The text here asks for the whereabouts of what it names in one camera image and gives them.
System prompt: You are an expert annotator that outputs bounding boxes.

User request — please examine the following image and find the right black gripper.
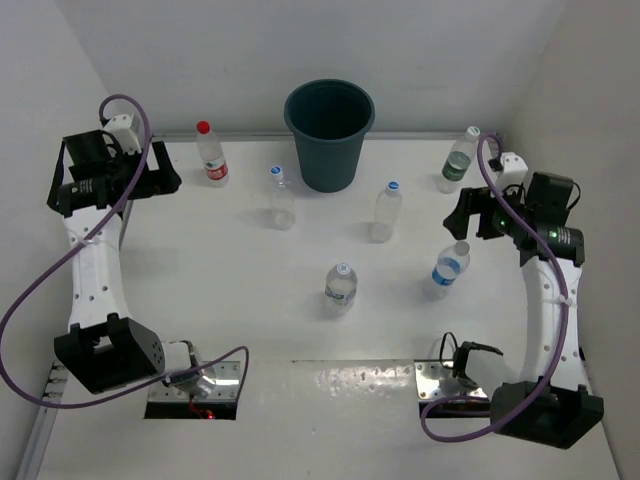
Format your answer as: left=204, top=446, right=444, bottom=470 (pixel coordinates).
left=444, top=181, right=532, bottom=240

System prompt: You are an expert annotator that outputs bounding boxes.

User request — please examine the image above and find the green label white cap bottle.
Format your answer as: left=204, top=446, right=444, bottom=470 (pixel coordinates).
left=436, top=126, right=481, bottom=194

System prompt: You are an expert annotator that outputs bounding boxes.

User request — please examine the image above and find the red cap labelled bottle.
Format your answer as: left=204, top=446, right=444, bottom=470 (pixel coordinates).
left=196, top=120, right=229, bottom=188

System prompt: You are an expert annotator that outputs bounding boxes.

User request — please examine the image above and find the blue label clear bottle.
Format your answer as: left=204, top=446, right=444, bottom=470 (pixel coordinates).
left=423, top=241, right=470, bottom=300

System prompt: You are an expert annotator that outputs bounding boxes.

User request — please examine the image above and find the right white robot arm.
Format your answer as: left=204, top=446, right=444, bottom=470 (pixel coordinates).
left=443, top=172, right=604, bottom=450

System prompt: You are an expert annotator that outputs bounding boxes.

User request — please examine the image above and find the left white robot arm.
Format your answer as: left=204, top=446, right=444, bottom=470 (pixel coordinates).
left=47, top=130, right=216, bottom=399

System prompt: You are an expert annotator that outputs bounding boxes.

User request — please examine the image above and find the dark teal plastic bin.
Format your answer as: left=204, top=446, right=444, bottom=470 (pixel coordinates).
left=284, top=79, right=375, bottom=193

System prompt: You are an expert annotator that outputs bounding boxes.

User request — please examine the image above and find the clear bottle blue cap right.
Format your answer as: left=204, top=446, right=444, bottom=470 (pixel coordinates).
left=370, top=181, right=402, bottom=243

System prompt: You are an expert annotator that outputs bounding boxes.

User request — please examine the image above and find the clear bottle blue cap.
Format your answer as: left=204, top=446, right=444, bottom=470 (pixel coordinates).
left=370, top=181, right=402, bottom=243
left=269, top=165, right=296, bottom=231

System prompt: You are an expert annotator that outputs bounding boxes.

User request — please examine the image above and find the clear bottle blue cap left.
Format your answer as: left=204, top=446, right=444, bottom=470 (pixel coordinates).
left=269, top=165, right=296, bottom=231

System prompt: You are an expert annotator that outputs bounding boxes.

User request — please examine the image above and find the short bottle blue-white cap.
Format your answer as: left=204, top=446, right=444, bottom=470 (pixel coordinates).
left=324, top=263, right=358, bottom=317

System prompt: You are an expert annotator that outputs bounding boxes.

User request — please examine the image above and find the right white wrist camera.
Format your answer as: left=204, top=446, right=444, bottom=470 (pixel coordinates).
left=489, top=152, right=528, bottom=190

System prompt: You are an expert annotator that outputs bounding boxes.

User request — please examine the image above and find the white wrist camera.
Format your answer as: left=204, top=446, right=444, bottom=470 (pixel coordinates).
left=103, top=114, right=142, bottom=154
left=489, top=152, right=528, bottom=190

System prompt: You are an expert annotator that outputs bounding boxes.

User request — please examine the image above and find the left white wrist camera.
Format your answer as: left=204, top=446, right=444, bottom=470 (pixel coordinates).
left=103, top=114, right=142, bottom=154

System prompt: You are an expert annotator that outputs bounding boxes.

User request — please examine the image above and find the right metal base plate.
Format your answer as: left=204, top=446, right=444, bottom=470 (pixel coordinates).
left=414, top=360, right=488, bottom=403

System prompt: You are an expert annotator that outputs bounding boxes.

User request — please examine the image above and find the metal base plate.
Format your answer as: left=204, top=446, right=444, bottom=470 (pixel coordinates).
left=414, top=360, right=488, bottom=403
left=147, top=361, right=242, bottom=404

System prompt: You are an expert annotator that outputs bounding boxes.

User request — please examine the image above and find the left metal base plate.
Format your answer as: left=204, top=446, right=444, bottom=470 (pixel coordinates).
left=147, top=361, right=242, bottom=404

